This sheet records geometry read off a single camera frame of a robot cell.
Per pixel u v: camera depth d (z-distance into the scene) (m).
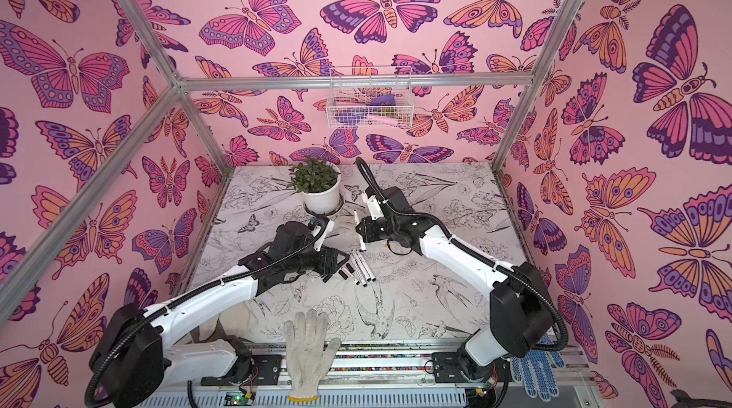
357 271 0.90
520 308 0.42
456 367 0.73
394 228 0.62
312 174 0.92
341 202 1.08
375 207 0.75
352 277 0.90
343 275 0.90
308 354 0.76
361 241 0.79
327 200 0.97
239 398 0.72
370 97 0.96
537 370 0.73
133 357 0.40
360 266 0.92
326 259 0.70
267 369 0.73
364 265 0.92
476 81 0.97
